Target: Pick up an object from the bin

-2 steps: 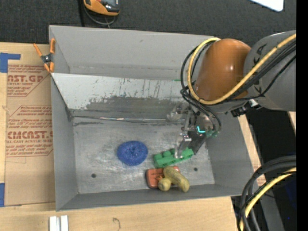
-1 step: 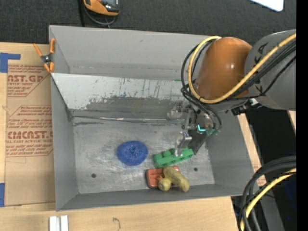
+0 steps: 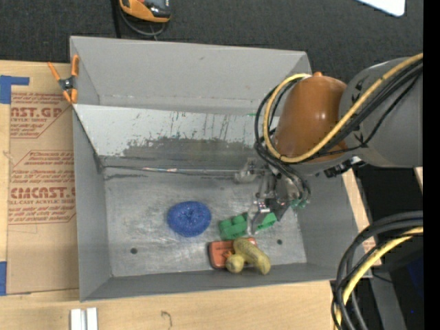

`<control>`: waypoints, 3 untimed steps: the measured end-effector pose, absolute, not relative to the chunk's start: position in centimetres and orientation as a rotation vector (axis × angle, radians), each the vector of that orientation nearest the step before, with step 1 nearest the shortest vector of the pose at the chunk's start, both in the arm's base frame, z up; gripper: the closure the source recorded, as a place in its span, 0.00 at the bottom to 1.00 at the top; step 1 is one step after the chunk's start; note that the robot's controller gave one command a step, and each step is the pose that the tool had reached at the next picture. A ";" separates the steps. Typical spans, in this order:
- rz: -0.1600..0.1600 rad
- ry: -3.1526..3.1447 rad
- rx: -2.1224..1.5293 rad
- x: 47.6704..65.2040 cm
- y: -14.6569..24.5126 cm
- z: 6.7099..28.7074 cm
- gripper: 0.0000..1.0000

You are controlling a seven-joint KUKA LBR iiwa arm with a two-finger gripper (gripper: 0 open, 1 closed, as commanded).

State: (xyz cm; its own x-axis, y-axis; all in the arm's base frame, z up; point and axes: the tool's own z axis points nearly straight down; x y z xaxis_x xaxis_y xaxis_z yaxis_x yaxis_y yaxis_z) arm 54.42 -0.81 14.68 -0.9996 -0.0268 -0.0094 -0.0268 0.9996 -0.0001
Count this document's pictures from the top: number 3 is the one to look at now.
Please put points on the yellow plush toy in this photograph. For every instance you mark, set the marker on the yellow plush toy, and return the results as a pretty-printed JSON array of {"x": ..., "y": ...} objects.
[{"x": 254, "y": 256}]

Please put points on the blue round scrubber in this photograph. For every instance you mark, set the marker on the blue round scrubber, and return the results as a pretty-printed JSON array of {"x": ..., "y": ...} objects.
[{"x": 189, "y": 218}]

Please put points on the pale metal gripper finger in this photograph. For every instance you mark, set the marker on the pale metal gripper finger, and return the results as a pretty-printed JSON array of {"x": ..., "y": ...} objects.
[
  {"x": 257, "y": 218},
  {"x": 280, "y": 213}
]

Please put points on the orange flat toy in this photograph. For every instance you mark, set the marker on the orange flat toy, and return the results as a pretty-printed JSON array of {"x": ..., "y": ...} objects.
[{"x": 218, "y": 253}]

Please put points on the green toy block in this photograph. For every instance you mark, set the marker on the green toy block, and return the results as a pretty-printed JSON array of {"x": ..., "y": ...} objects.
[{"x": 232, "y": 228}]

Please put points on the grey metal bin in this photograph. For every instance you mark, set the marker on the grey metal bin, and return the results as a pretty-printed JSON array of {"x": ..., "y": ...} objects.
[{"x": 154, "y": 198}]

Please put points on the brown cardboard board, red print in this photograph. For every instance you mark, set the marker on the brown cardboard board, red print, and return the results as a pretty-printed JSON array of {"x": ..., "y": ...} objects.
[{"x": 38, "y": 239}]

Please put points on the black cylinder on white bracket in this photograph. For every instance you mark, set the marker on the black cylinder on white bracket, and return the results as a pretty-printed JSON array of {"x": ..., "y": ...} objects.
[{"x": 338, "y": 170}]

